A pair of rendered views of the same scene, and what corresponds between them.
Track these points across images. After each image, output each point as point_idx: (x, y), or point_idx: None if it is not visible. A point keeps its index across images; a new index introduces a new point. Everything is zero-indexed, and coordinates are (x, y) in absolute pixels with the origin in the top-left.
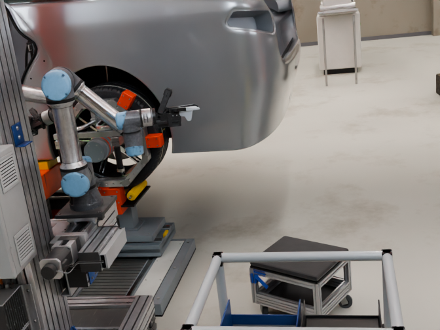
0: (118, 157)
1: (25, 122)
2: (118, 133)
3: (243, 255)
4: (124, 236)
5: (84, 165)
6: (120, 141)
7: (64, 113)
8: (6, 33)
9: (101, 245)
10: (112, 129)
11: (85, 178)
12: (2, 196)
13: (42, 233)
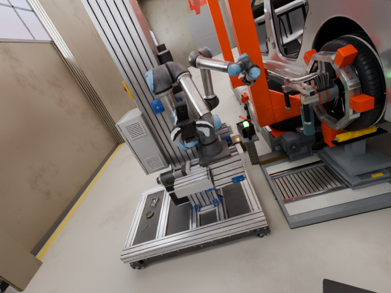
0: (304, 113)
1: None
2: (308, 93)
3: None
4: (208, 184)
5: None
6: (306, 100)
7: (160, 100)
8: (142, 40)
9: (181, 183)
10: (305, 88)
11: None
12: (132, 141)
13: (187, 156)
